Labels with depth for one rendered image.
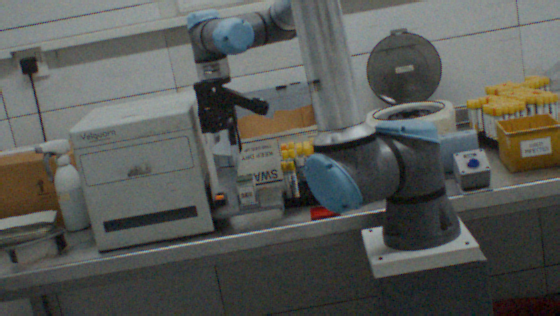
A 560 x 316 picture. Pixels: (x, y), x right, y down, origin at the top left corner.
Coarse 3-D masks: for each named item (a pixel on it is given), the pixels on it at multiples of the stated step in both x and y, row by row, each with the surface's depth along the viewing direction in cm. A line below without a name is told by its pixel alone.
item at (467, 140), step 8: (440, 136) 200; (448, 136) 198; (456, 136) 197; (464, 136) 197; (472, 136) 197; (440, 144) 198; (448, 144) 198; (456, 144) 198; (464, 144) 198; (472, 144) 198; (448, 152) 199; (456, 152) 198; (448, 160) 199; (448, 168) 200; (448, 176) 199
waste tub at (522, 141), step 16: (496, 128) 204; (512, 128) 204; (528, 128) 204; (544, 128) 191; (512, 144) 192; (528, 144) 192; (544, 144) 192; (512, 160) 193; (528, 160) 193; (544, 160) 193
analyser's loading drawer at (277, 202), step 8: (280, 192) 193; (264, 200) 196; (272, 200) 194; (280, 200) 191; (216, 208) 196; (224, 208) 195; (232, 208) 194; (240, 208) 191; (248, 208) 191; (256, 208) 191; (264, 208) 191; (272, 208) 191; (280, 208) 191; (216, 216) 191; (224, 216) 191; (232, 216) 192
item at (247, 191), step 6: (252, 180) 191; (240, 186) 191; (246, 186) 191; (252, 186) 191; (240, 192) 191; (246, 192) 191; (252, 192) 191; (240, 198) 191; (246, 198) 191; (252, 198) 191; (240, 204) 192
